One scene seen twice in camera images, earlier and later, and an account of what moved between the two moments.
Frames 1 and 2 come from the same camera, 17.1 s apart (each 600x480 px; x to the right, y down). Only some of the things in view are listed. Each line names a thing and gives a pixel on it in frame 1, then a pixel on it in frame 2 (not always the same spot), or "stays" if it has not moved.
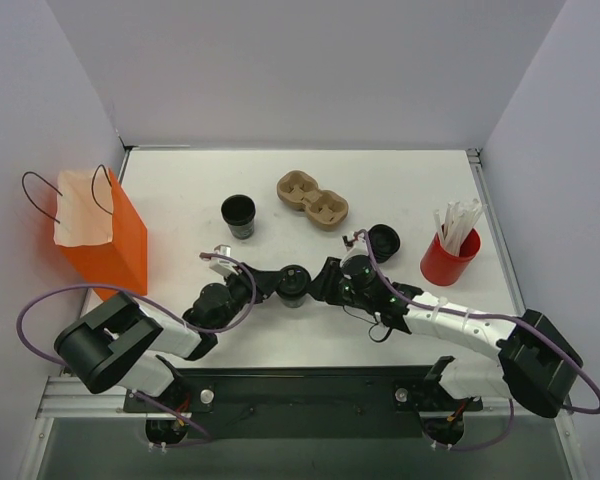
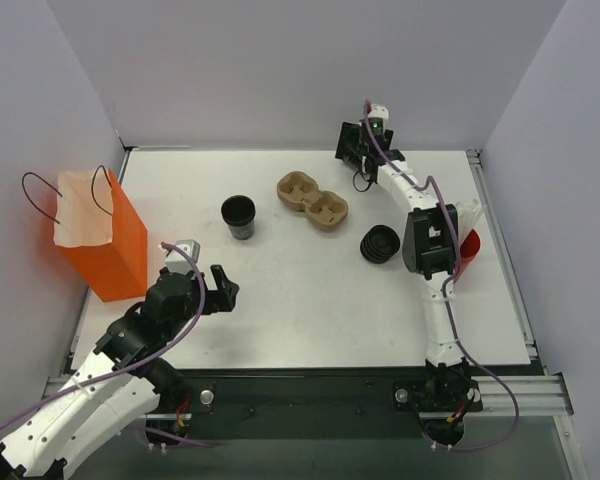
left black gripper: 255,284 → 212,296
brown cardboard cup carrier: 326,210 stays
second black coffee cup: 238,212 stays
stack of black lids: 384,241 stays
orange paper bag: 99,227 stays
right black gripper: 328,281 → 353,145
